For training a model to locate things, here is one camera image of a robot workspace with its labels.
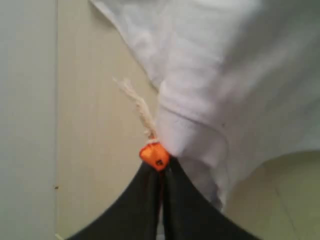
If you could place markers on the orange size tag with string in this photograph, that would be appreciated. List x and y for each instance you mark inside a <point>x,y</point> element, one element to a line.
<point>153,153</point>

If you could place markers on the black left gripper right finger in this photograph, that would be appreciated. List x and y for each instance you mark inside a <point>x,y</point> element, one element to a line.
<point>187,215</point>

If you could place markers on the white t-shirt with red lettering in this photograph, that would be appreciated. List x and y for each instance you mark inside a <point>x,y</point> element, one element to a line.
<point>238,81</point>

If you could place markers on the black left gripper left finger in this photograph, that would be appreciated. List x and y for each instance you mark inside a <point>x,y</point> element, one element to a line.
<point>133,216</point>

